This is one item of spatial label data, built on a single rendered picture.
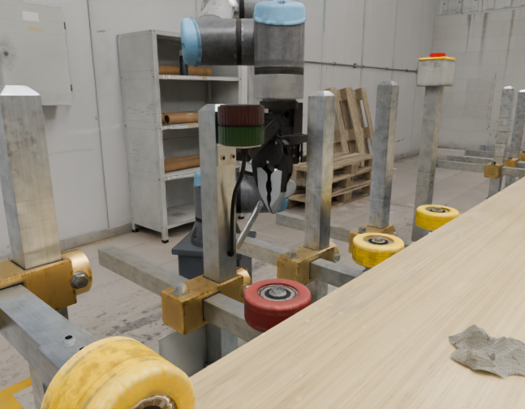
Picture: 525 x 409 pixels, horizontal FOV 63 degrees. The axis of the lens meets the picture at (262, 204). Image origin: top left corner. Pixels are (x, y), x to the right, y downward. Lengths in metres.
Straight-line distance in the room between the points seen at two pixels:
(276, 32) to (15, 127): 0.47
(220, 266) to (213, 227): 0.06
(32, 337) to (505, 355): 0.39
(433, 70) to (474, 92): 7.37
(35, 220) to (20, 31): 2.65
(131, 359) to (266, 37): 0.61
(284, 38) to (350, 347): 0.53
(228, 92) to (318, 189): 3.21
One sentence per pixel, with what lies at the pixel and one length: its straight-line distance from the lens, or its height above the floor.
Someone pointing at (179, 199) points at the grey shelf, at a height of 0.19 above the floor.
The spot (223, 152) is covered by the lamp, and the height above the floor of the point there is 1.06.
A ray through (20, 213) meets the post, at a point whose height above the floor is 1.03.
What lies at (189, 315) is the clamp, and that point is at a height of 0.85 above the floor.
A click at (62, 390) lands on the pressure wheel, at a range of 0.30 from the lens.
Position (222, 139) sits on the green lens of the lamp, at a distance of 0.55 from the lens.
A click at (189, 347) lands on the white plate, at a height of 0.76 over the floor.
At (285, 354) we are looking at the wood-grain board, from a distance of 0.43.
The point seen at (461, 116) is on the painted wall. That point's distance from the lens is 8.63.
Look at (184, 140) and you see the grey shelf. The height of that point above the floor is 0.71.
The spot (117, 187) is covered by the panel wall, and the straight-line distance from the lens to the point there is 3.65.
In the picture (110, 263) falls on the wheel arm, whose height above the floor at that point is 0.85.
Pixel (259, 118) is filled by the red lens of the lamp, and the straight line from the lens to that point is 0.55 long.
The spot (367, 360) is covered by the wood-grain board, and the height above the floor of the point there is 0.90.
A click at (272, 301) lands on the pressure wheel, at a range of 0.50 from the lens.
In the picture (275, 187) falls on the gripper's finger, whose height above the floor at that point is 0.96.
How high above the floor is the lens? 1.14
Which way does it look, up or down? 15 degrees down
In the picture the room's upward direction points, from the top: straight up
